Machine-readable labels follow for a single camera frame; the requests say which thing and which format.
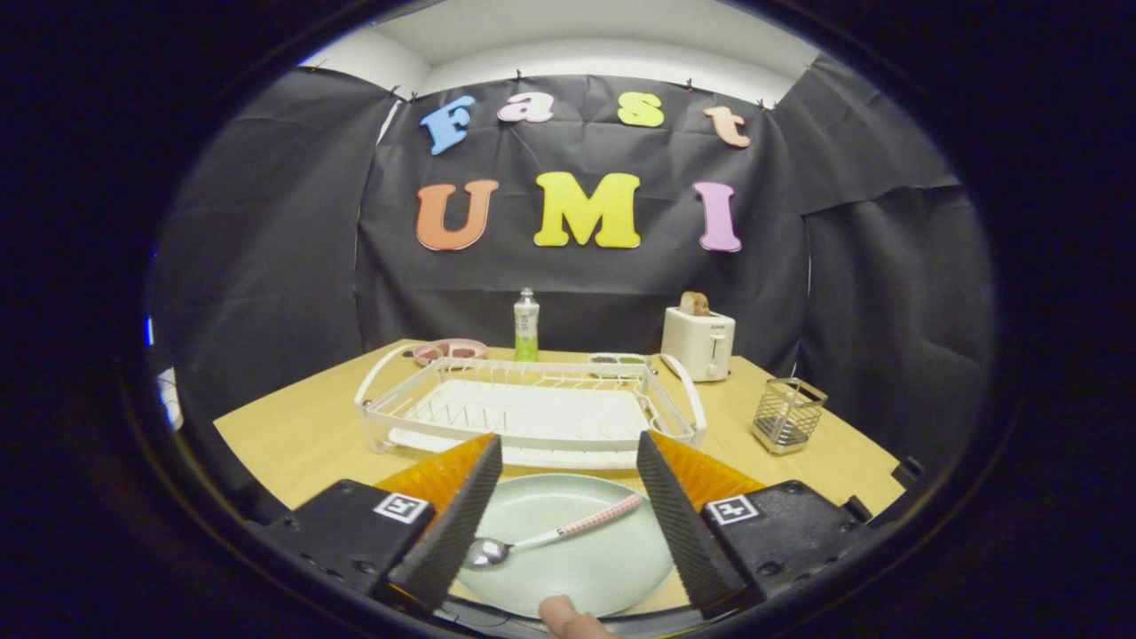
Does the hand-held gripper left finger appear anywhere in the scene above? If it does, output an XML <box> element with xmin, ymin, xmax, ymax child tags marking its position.
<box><xmin>257</xmin><ymin>433</ymin><xmax>504</xmax><ymax>613</ymax></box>

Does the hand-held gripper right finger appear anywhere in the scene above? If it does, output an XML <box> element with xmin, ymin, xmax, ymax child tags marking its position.
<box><xmin>635</xmin><ymin>430</ymin><xmax>875</xmax><ymax>615</ymax></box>

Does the pink handled metal spoon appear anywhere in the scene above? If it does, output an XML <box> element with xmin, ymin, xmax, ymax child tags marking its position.
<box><xmin>461</xmin><ymin>493</ymin><xmax>643</xmax><ymax>570</ymax></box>

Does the light green plate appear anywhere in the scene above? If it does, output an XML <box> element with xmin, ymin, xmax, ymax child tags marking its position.
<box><xmin>453</xmin><ymin>473</ymin><xmax>677</xmax><ymax>619</ymax></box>

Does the white wire dish rack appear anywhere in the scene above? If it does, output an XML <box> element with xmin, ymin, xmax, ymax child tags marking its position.
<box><xmin>354</xmin><ymin>343</ymin><xmax>708</xmax><ymax>470</ymax></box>

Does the metal wire basket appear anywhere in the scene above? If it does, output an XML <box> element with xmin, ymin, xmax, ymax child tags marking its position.
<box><xmin>751</xmin><ymin>377</ymin><xmax>829</xmax><ymax>456</ymax></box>

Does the pink plate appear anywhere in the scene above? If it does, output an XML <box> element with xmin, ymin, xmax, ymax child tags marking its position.
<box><xmin>412</xmin><ymin>338</ymin><xmax>488</xmax><ymax>367</ymax></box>

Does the green dish soap bottle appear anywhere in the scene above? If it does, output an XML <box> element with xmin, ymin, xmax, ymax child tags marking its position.
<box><xmin>514</xmin><ymin>287</ymin><xmax>540</xmax><ymax>363</ymax></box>

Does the white toaster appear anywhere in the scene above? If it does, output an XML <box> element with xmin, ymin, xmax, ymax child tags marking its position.
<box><xmin>660</xmin><ymin>306</ymin><xmax>737</xmax><ymax>383</ymax></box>

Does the black backdrop cloth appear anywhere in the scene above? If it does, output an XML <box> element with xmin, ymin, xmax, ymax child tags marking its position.
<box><xmin>146</xmin><ymin>53</ymin><xmax>999</xmax><ymax>471</ymax></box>

